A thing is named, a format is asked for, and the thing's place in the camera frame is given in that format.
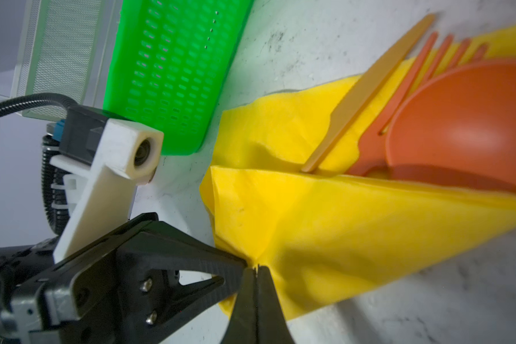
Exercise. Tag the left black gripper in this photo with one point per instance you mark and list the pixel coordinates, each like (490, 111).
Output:
(72, 301)

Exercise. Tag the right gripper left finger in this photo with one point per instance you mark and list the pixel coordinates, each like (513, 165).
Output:
(242, 327)

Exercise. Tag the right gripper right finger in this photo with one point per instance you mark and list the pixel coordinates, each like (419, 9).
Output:
(270, 321)

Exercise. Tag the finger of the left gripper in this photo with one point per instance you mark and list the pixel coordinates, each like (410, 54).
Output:
(138, 284)

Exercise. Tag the yellow paper napkin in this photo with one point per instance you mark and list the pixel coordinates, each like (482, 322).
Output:
(328, 237)

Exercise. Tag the orange plastic knife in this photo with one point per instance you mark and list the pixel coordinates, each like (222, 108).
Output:
(358, 97)

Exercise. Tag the green plastic basket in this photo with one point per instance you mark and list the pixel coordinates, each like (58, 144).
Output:
(169, 65)

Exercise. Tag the orange plastic spoon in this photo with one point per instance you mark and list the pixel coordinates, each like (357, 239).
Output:
(459, 129)

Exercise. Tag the white mesh two-tier shelf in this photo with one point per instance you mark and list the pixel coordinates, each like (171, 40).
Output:
(66, 47)

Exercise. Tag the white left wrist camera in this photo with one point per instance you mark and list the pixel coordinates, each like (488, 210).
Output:
(114, 157)

